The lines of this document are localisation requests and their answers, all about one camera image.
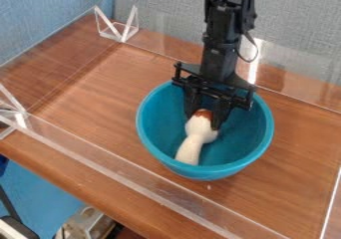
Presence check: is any black stand leg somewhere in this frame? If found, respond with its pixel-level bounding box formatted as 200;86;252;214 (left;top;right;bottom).
0;185;41;239

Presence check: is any clear acrylic back barrier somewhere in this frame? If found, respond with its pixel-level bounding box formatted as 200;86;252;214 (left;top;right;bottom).
113;13;341;115

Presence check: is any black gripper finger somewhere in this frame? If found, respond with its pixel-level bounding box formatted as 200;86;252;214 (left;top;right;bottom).
184;85;202;118
210;99;233;130

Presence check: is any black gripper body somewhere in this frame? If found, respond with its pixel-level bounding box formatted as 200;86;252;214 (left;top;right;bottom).
172;43;256;110

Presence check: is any white device under table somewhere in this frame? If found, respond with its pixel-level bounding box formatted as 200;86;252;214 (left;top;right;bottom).
54;206;117;239

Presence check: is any clear acrylic corner bracket back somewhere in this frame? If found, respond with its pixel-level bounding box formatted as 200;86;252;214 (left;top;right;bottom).
94;6;141;43

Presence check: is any black cable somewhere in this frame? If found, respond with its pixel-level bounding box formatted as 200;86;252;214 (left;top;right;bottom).
235;30;261;64

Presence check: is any clear acrylic corner bracket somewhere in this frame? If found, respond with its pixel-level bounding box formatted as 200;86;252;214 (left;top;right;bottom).
94;6;141;43
0;84;29;140

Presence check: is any white plush mushroom brown cap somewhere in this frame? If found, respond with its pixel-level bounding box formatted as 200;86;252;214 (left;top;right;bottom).
176;109;218;165

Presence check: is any clear acrylic corner bracket left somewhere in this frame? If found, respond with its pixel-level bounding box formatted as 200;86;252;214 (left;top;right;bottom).
0;84;29;140

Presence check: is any blue plastic bowl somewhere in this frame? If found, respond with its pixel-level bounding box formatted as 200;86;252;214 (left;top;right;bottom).
137;83;275;180

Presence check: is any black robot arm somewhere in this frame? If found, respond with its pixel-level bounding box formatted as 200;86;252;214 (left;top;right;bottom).
172;0;257;129

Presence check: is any clear acrylic barrier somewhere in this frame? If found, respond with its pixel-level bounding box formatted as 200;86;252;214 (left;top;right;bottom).
13;114;289;239
113;13;341;115

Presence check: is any clear acrylic front barrier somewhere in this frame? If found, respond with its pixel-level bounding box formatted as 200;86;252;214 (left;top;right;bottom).
13;114;289;239

